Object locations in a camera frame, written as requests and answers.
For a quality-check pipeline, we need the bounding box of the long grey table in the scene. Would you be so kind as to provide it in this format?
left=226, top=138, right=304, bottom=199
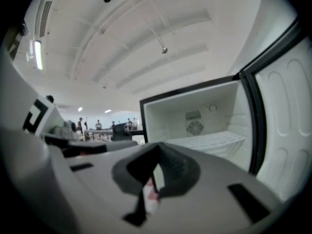
left=83, top=128, right=144, bottom=141

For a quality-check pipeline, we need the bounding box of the round fridge fan grille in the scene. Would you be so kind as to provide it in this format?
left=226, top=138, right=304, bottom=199
left=186, top=120, right=205, bottom=137

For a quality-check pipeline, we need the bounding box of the ceiling air vent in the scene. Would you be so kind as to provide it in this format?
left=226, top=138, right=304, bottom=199
left=38, top=0, right=53, bottom=38

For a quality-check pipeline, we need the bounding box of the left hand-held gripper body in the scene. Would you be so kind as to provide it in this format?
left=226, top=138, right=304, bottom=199
left=0, top=25, right=79, bottom=143

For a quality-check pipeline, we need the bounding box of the white fridge shelf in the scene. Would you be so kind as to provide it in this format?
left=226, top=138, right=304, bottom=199
left=168, top=132, right=246, bottom=156

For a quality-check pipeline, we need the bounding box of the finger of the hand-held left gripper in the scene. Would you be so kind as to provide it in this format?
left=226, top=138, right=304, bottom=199
left=46, top=137, right=140, bottom=158

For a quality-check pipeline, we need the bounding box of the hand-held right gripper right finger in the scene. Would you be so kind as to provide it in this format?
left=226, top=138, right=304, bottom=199
left=146, top=142, right=289, bottom=234

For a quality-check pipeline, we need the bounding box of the black machine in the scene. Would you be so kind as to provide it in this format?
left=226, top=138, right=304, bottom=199
left=111, top=122, right=134, bottom=141

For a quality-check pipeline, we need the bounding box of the white fridge with black frame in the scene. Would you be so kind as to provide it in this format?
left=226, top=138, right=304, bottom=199
left=139, top=15, right=312, bottom=204

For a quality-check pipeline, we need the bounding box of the hanging ceiling spotlight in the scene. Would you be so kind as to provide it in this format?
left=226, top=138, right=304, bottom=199
left=157, top=34, right=169, bottom=55

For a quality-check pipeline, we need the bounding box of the long ceiling light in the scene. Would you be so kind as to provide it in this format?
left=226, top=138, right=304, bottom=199
left=33, top=39, right=44, bottom=71

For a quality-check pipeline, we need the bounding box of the white plate of strawberries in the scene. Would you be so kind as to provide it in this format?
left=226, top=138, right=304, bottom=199
left=143, top=176, right=162, bottom=215

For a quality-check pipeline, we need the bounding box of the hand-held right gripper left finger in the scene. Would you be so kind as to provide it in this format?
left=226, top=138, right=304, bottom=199
left=63, top=142, right=161, bottom=234

